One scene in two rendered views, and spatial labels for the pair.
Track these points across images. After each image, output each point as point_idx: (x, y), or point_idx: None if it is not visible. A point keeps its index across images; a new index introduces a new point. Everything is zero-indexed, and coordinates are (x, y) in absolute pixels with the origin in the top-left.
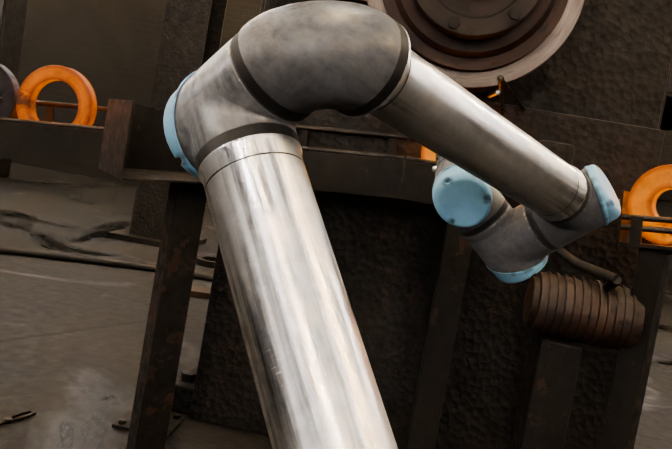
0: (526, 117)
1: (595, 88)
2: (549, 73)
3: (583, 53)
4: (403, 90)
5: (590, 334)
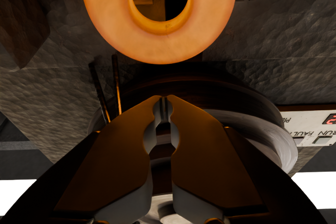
0: (82, 57)
1: (38, 81)
2: (89, 85)
3: (70, 103)
4: None
5: None
